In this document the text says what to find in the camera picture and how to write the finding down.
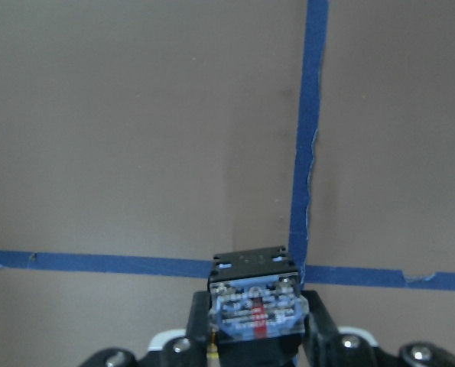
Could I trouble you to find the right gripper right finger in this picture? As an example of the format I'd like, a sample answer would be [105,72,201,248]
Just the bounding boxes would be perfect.
[302,291,455,366]

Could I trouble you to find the yellow push button switch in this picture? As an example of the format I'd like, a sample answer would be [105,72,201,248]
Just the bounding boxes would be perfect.
[207,246,309,366]

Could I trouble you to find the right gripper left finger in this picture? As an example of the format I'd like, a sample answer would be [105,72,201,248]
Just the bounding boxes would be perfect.
[81,291,218,367]

